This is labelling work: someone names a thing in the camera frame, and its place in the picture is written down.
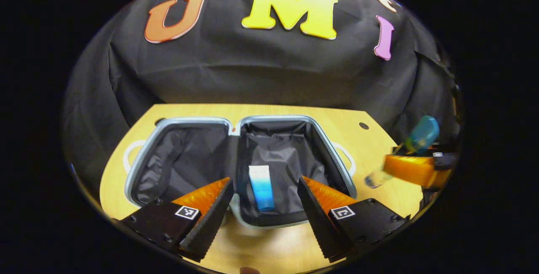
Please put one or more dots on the light blue suitcase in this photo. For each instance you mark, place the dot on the light blue suitcase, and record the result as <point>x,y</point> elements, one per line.
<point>278,147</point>

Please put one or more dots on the teal skin care bottle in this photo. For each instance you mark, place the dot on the teal skin care bottle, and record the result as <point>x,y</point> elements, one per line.
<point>423,133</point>

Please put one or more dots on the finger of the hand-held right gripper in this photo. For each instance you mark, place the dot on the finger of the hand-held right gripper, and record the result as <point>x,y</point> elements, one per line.
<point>412,169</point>

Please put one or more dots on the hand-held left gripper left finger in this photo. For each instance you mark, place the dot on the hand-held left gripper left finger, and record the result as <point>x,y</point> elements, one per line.
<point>208,223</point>

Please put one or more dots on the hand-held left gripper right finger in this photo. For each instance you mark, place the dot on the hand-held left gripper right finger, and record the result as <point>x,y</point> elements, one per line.
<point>318,223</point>

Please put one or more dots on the blue and white tube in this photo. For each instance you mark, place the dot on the blue and white tube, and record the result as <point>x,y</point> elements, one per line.
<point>262,187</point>

